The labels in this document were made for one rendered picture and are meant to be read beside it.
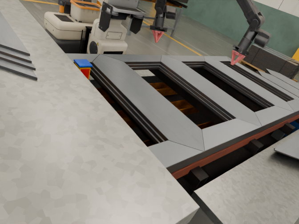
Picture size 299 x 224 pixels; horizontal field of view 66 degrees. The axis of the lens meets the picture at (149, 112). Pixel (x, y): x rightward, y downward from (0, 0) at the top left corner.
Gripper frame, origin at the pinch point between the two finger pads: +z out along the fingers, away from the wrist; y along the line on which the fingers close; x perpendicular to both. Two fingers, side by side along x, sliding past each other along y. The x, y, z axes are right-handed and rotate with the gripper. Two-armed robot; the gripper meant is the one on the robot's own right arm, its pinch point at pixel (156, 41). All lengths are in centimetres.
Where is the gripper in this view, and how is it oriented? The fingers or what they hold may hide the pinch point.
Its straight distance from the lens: 155.7
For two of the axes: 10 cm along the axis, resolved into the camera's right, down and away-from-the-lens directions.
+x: -7.4, 1.6, -6.5
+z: -1.4, 9.1, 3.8
